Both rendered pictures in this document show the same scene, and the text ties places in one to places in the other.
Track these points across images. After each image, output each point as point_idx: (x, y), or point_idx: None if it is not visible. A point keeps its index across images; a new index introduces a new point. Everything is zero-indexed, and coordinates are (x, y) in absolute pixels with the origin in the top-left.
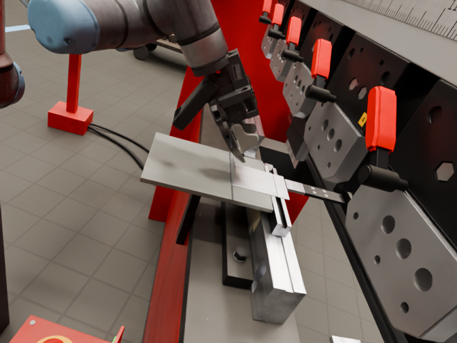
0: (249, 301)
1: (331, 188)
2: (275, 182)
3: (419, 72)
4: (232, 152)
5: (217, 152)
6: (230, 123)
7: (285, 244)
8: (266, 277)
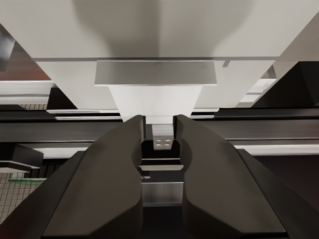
0: None
1: (218, 128)
2: (162, 116)
3: None
4: (98, 138)
5: (282, 22)
6: (193, 235)
7: (45, 97)
8: None
